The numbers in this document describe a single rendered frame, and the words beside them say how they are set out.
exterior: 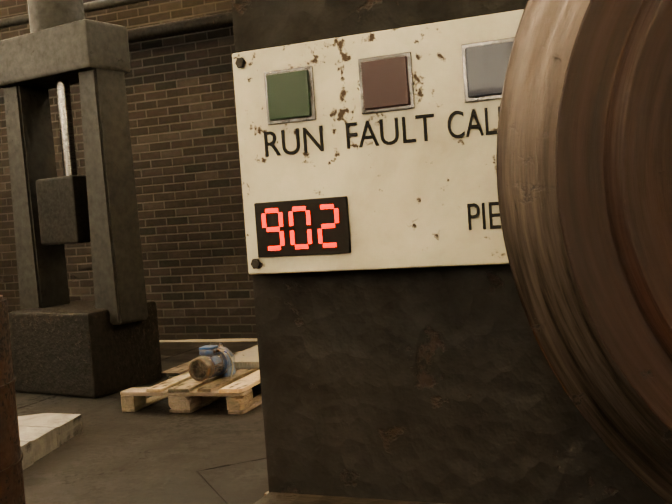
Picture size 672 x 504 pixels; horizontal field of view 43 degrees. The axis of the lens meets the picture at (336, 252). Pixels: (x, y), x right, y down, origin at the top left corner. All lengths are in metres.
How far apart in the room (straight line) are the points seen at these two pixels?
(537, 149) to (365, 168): 0.20
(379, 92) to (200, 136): 7.04
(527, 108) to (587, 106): 0.04
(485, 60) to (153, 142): 7.35
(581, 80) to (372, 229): 0.24
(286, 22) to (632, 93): 0.35
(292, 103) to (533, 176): 0.25
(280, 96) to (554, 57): 0.26
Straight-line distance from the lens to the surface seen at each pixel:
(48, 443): 4.59
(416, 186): 0.65
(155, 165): 7.92
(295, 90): 0.68
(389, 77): 0.66
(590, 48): 0.48
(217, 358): 5.13
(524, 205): 0.50
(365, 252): 0.67
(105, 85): 5.84
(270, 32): 0.73
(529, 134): 0.50
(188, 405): 5.03
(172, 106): 7.85
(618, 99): 0.47
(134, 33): 7.76
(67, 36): 5.93
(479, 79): 0.64
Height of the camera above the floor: 1.11
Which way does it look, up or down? 3 degrees down
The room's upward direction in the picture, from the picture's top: 4 degrees counter-clockwise
